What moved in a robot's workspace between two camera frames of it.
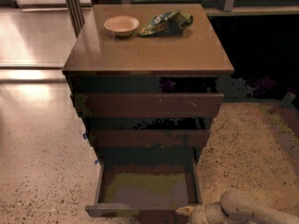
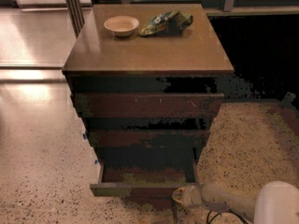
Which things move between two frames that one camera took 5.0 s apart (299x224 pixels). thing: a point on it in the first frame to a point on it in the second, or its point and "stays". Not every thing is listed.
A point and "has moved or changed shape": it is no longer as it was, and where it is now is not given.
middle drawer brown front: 149,138 stays
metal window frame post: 73,1 stays
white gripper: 198,215 to 195,195
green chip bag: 166,22 stays
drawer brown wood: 145,189 has moved or changed shape
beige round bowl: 121,25 stays
